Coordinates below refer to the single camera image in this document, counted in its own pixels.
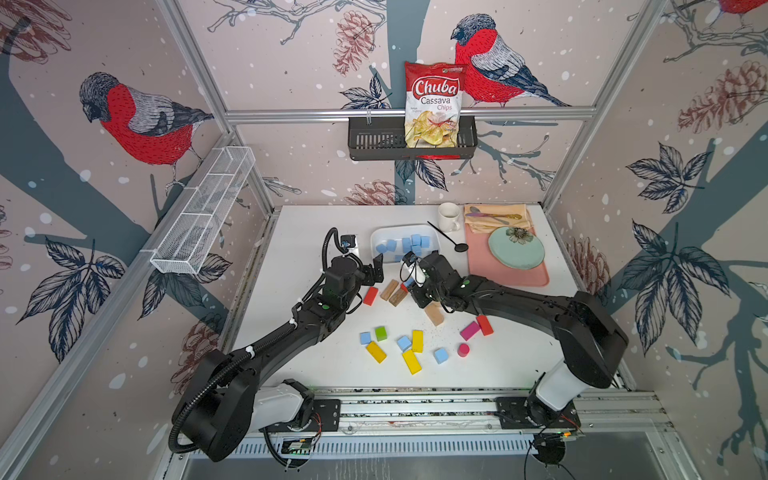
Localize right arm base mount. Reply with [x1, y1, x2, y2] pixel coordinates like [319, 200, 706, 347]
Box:
[494, 395, 581, 430]

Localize green flower plate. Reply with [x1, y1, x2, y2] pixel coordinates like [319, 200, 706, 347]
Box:
[488, 227, 545, 270]

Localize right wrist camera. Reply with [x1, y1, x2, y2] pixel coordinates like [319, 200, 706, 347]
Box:
[405, 258, 427, 287]

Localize green cube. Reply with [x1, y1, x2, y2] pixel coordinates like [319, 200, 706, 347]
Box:
[375, 326, 388, 342]

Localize Chuba cassava chips bag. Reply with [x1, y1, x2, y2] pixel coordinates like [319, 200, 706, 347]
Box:
[404, 62, 466, 150]

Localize blue cube bottom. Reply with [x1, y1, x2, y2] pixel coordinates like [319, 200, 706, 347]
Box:
[433, 348, 449, 364]

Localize iridescent cutlery on napkin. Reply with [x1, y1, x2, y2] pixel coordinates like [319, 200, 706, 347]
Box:
[466, 207, 523, 221]

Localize light wooden block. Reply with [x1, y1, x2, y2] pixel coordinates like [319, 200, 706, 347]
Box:
[379, 280, 399, 301]

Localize pink placemat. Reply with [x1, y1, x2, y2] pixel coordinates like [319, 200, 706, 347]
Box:
[466, 229, 549, 287]

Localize yellow block middle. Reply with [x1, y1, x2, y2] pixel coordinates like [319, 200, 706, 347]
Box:
[411, 330, 424, 353]

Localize white wire basket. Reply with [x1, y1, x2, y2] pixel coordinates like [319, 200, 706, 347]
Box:
[150, 146, 255, 275]

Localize white plastic tray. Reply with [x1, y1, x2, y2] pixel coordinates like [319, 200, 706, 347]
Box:
[370, 224, 440, 264]

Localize beige wooden block upright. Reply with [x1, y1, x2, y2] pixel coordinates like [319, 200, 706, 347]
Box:
[424, 302, 444, 327]

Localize red block right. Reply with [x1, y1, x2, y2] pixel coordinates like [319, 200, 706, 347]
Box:
[476, 315, 494, 336]

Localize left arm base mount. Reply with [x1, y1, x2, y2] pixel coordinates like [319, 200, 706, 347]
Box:
[264, 399, 341, 434]

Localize long yellow block bottom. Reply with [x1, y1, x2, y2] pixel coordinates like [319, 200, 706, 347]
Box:
[402, 350, 422, 375]

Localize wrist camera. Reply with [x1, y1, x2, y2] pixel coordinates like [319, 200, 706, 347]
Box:
[339, 234, 359, 255]
[405, 258, 427, 287]

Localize white ceramic mug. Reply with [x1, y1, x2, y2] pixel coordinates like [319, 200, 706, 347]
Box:
[438, 202, 462, 233]

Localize dark wooden block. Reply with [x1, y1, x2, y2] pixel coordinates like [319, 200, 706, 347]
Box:
[388, 287, 409, 307]

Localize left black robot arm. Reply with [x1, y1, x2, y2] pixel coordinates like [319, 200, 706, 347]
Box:
[168, 254, 384, 462]

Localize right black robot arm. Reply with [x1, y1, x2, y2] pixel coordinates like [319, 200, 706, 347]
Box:
[403, 251, 629, 426]

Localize yellow block lower left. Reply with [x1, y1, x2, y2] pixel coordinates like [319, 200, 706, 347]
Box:
[366, 342, 387, 364]

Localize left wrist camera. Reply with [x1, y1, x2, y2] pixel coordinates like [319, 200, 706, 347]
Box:
[339, 234, 359, 255]

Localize magenta long block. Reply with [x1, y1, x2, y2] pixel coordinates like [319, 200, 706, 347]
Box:
[460, 321, 481, 341]

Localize yellow folded napkin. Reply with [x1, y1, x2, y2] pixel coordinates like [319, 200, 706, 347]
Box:
[464, 204, 533, 234]

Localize black spoon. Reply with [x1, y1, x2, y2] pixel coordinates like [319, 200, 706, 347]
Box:
[427, 221, 469, 253]

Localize long red block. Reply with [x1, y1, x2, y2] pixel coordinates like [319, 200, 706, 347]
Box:
[363, 286, 379, 306]

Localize black wall basket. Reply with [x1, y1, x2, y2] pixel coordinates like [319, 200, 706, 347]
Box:
[347, 116, 478, 161]

